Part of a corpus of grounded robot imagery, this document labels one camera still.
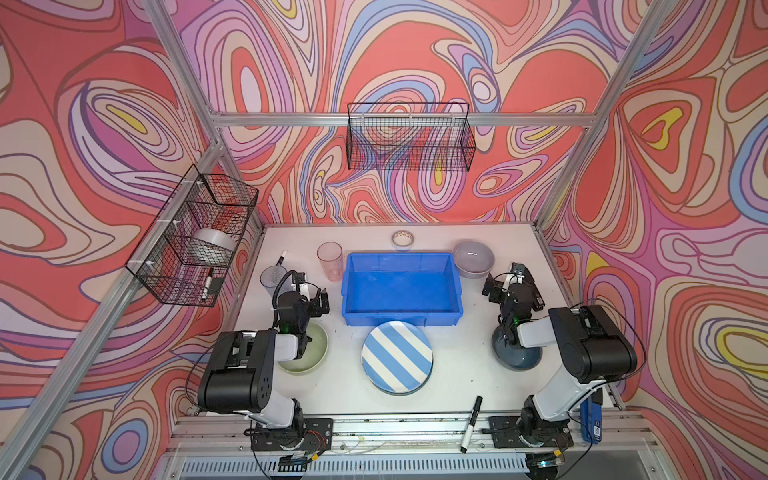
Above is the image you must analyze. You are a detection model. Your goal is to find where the blue white striped plate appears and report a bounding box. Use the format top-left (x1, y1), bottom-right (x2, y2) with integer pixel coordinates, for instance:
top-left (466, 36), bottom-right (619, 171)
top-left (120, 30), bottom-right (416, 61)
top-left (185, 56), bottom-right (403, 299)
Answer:
top-left (361, 321), bottom-right (434, 396)

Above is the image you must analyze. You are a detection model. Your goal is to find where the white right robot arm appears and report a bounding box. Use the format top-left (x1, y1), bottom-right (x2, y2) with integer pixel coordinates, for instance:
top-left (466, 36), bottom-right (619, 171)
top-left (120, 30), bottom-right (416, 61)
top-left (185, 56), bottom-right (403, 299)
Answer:
top-left (482, 263), bottom-right (638, 446)

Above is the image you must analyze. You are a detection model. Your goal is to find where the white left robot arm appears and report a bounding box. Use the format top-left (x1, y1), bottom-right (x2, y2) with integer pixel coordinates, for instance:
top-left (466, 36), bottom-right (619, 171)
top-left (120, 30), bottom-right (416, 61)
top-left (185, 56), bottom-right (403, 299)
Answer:
top-left (197, 270), bottom-right (330, 436)

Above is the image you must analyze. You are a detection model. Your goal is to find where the blue plastic bin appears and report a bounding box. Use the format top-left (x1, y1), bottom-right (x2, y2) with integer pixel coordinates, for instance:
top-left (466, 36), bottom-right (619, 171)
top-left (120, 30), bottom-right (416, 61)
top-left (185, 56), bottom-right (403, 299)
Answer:
top-left (341, 252), bottom-right (464, 327)

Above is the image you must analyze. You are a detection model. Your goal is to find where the clear grey plastic cup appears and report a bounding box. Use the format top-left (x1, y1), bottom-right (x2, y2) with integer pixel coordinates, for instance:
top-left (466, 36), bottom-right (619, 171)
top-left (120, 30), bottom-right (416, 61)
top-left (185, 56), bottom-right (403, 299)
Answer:
top-left (260, 265), bottom-right (292, 297)

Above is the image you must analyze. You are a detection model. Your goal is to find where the green ceramic bowl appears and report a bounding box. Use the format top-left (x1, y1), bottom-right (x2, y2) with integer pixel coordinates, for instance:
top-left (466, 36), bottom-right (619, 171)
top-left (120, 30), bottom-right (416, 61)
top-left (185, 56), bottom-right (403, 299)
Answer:
top-left (278, 321), bottom-right (329, 375)

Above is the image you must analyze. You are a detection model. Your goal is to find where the grey purple bowl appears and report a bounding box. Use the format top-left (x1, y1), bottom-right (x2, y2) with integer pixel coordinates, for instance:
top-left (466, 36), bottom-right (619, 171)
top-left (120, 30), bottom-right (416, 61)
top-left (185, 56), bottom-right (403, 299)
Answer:
top-left (452, 240), bottom-right (495, 279)

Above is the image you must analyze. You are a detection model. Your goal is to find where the dark blue ceramic bowl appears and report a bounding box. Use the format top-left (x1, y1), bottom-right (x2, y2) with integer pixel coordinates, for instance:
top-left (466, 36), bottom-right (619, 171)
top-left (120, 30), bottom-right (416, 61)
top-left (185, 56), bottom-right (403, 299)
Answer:
top-left (491, 326), bottom-right (543, 371)

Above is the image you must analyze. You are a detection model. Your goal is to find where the pink translucent cup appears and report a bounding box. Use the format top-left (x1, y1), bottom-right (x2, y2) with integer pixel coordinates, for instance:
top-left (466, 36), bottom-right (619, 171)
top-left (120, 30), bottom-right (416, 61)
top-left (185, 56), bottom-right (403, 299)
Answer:
top-left (316, 242), bottom-right (344, 282)

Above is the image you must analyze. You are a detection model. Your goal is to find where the marker in left basket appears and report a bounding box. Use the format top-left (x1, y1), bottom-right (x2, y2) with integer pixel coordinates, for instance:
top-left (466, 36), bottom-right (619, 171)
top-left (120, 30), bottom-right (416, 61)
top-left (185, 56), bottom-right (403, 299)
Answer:
top-left (201, 267), bottom-right (214, 301)

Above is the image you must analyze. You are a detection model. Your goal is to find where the white tape roll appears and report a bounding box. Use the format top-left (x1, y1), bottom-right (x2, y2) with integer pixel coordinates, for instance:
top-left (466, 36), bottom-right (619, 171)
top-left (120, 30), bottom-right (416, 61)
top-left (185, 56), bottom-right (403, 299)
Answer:
top-left (189, 228), bottom-right (236, 266)

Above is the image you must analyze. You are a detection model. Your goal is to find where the blue handheld device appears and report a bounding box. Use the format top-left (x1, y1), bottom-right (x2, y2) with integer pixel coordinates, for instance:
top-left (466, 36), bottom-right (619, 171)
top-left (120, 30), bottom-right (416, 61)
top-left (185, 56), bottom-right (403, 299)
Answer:
top-left (580, 389), bottom-right (603, 445)

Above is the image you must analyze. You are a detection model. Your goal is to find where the black marker on rail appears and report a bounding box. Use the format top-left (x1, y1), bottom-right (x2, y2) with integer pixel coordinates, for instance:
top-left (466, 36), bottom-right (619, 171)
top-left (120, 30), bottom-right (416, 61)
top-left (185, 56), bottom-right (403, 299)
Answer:
top-left (460, 395), bottom-right (483, 454)

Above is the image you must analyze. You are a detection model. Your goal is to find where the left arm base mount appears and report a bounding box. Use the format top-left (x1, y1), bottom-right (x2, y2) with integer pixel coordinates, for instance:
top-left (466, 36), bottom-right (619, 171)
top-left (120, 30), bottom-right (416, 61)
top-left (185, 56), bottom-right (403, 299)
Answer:
top-left (243, 417), bottom-right (334, 454)

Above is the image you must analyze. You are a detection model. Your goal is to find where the black wire basket left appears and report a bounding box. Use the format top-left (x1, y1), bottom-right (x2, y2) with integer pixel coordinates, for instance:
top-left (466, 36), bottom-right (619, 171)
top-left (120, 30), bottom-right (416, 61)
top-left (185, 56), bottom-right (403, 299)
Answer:
top-left (125, 166), bottom-right (259, 307)

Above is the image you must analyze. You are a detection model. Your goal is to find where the black wire basket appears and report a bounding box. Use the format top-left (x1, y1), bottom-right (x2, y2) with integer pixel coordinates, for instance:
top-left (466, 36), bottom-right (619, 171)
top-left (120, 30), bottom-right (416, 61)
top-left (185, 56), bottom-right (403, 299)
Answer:
top-left (125, 166), bottom-right (259, 307)
top-left (346, 100), bottom-right (476, 172)

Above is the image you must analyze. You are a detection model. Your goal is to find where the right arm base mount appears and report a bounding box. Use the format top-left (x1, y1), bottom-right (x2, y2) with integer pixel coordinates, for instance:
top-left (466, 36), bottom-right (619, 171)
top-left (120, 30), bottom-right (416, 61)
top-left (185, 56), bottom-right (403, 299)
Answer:
top-left (482, 415), bottom-right (574, 450)

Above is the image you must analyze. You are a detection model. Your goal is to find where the black wire basket back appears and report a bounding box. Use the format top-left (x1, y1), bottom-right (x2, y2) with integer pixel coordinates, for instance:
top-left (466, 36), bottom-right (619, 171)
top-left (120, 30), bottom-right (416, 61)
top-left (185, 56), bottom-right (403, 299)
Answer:
top-left (346, 100), bottom-right (476, 172)

